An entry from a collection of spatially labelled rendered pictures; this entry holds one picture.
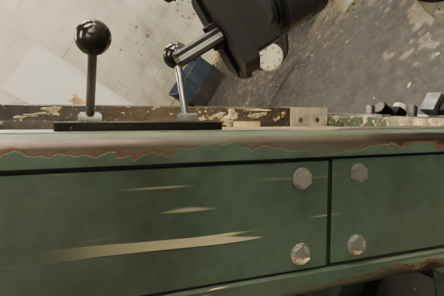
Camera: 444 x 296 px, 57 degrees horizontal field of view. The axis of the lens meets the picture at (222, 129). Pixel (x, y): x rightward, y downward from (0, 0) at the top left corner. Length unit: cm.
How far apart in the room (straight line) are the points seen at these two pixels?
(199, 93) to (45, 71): 185
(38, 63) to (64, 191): 453
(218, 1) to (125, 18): 573
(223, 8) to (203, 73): 484
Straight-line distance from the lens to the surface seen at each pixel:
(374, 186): 32
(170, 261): 26
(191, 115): 52
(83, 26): 45
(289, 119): 114
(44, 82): 475
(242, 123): 107
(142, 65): 619
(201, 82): 529
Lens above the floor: 153
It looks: 20 degrees down
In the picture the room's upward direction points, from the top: 56 degrees counter-clockwise
